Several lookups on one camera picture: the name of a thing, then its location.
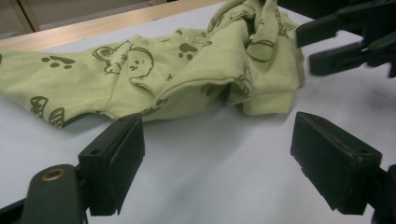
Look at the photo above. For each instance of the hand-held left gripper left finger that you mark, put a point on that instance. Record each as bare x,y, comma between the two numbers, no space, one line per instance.
112,165

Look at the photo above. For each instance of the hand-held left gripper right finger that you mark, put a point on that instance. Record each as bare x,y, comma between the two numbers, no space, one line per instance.
333,165

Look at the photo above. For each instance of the green printed baby pants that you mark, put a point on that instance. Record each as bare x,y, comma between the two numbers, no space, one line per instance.
174,68

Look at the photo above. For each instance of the long wooden cabinet counter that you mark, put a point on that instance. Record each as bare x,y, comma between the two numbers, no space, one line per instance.
62,12

